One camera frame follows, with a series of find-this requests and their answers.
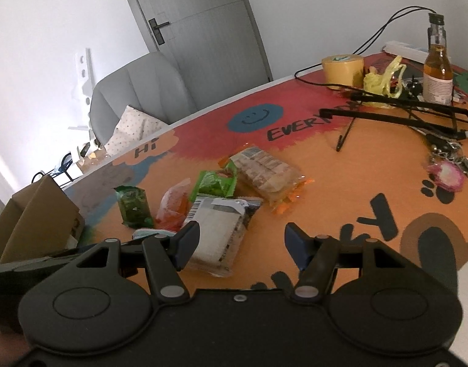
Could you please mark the person's left hand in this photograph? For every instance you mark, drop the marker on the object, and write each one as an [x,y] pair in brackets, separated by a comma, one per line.
[4,351]

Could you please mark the white snack packet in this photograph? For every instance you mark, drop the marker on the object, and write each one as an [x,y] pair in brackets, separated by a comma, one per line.
[218,233]

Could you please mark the white foam board with holes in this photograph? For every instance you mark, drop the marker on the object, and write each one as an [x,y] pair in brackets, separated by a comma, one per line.
[84,68]

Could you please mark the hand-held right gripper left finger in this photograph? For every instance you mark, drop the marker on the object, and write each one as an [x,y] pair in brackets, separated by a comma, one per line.
[188,244]

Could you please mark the yellow tape roll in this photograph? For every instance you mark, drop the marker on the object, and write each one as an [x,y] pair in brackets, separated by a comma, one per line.
[341,72]

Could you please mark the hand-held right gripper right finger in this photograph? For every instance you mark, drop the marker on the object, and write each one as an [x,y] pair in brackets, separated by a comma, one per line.
[297,244]

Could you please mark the dark green snack packet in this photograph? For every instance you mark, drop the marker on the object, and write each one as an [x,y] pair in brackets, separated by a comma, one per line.
[134,206]

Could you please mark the bright green snack packet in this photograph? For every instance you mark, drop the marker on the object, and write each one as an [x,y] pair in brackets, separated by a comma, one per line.
[213,184]

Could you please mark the amber glass bottle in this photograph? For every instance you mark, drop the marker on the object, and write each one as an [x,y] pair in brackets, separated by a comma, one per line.
[437,76]

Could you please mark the clear biscuit packet orange edges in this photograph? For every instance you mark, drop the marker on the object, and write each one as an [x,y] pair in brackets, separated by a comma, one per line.
[264,172]

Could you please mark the brown cardboard box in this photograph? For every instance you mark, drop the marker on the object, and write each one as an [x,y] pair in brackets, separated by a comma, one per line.
[38,214]

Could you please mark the yellow plastic bag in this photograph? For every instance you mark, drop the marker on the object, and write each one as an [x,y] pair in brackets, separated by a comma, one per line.
[379,82]

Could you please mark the grey door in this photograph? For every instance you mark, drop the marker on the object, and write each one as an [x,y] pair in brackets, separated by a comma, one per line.
[195,19]

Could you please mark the white power strip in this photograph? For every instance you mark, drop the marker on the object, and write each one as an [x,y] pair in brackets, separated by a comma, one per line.
[404,49]

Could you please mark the light blue snack packet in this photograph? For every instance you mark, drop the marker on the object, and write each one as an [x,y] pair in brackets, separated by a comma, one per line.
[153,233]

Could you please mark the key bunch with pink charm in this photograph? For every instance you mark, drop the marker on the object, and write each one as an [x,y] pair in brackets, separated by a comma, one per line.
[446,176]

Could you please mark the grey chair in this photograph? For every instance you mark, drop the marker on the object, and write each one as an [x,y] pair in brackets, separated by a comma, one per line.
[142,84]

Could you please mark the clear orange snack packet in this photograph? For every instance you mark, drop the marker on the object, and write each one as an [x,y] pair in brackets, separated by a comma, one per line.
[172,206]

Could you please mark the dotted white pillow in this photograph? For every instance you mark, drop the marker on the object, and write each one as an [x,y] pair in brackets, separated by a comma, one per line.
[136,126]

